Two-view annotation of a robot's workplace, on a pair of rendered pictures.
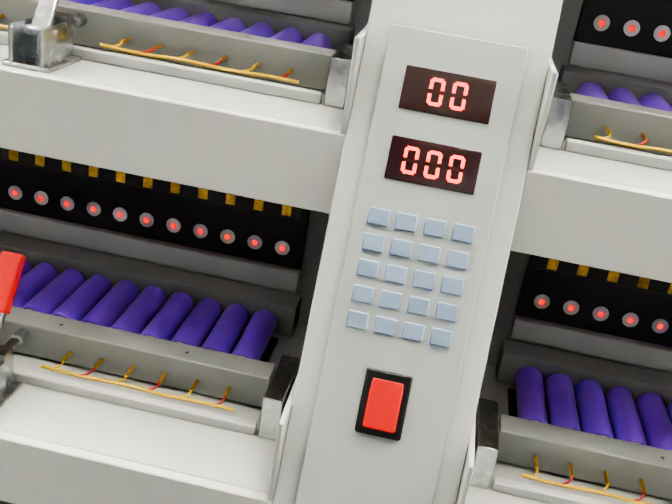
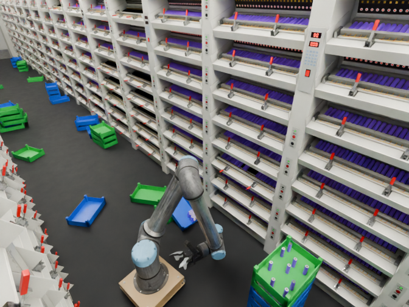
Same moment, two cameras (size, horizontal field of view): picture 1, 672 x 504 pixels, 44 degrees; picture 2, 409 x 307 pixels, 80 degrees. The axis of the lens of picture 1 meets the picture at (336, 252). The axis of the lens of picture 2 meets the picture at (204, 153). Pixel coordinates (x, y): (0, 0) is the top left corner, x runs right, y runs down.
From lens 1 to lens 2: 0.93 m
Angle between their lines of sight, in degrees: 50
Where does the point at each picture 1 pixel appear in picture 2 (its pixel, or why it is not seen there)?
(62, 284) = (280, 59)
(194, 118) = (289, 40)
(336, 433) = (302, 76)
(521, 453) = (331, 79)
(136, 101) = (283, 39)
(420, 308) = (311, 61)
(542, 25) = (328, 24)
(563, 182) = (329, 44)
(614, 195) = (335, 45)
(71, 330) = (279, 66)
